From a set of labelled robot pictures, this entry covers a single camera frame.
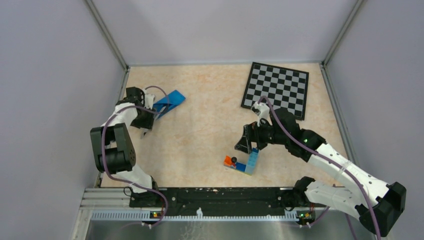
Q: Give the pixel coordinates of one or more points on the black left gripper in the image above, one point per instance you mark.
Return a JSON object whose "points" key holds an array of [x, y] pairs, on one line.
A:
{"points": [[146, 124]]}

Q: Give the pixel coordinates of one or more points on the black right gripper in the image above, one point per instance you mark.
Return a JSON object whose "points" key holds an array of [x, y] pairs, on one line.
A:
{"points": [[251, 132]]}

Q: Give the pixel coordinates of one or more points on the silver metal knife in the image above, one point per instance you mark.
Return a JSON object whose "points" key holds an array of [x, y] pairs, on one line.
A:
{"points": [[144, 131]]}

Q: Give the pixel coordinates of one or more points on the colourful toy brick assembly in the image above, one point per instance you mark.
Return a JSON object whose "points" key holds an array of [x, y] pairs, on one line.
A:
{"points": [[246, 168]]}

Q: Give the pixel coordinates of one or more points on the blue cloth napkin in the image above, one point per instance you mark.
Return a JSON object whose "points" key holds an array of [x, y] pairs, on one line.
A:
{"points": [[168, 103]]}

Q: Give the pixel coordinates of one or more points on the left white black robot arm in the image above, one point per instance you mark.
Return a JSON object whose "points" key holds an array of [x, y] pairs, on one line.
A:
{"points": [[112, 146]]}

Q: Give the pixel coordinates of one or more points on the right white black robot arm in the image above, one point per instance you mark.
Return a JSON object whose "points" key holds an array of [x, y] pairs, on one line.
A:
{"points": [[376, 204]]}

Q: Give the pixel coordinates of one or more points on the black white checkerboard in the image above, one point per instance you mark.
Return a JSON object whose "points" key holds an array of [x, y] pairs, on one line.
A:
{"points": [[284, 87]]}

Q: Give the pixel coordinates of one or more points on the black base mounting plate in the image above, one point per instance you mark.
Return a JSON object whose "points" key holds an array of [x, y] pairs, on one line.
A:
{"points": [[220, 201]]}

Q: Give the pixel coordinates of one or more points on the aluminium frame rail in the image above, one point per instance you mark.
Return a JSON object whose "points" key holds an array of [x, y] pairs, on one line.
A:
{"points": [[105, 214]]}

